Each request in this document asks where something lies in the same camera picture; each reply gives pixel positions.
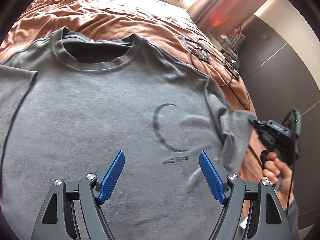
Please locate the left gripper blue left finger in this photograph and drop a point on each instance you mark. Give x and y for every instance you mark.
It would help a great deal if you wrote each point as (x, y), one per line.
(57, 219)

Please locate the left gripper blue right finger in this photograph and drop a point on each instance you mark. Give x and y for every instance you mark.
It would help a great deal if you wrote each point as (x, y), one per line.
(266, 219)

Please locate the grey t-shirt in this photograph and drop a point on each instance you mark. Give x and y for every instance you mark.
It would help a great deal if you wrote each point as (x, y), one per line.
(68, 103)

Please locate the dark sleeve right forearm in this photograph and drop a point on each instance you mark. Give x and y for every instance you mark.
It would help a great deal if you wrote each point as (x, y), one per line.
(292, 219)

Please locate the person's right hand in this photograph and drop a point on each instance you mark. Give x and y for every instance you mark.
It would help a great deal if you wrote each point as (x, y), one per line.
(273, 169)

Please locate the brown curtain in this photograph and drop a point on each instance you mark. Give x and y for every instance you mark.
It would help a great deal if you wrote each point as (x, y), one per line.
(221, 16)

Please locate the brown bed blanket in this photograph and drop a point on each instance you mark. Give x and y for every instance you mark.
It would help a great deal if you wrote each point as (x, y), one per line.
(167, 26)

